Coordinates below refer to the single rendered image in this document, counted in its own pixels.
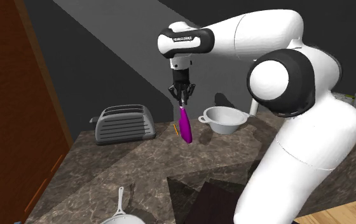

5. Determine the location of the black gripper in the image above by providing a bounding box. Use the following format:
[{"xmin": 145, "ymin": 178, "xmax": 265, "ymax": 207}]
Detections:
[{"xmin": 167, "ymin": 69, "xmax": 196, "ymax": 106}]

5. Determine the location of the grey toaster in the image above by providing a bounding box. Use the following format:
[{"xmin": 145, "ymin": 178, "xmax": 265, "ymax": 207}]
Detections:
[{"xmin": 89, "ymin": 104, "xmax": 158, "ymax": 147}]

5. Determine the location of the grey frying pan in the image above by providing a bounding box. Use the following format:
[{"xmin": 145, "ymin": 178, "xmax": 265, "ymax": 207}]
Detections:
[{"xmin": 99, "ymin": 186, "xmax": 147, "ymax": 224}]

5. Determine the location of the brown wooden cabinet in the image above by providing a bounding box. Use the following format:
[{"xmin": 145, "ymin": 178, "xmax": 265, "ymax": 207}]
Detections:
[{"xmin": 0, "ymin": 0, "xmax": 74, "ymax": 224}]

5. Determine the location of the white two-handled bowl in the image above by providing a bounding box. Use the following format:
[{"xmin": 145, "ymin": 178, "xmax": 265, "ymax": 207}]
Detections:
[{"xmin": 197, "ymin": 106, "xmax": 250, "ymax": 136}]

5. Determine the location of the white slanted post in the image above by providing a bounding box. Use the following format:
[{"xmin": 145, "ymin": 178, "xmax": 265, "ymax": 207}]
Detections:
[{"xmin": 249, "ymin": 101, "xmax": 260, "ymax": 117}]

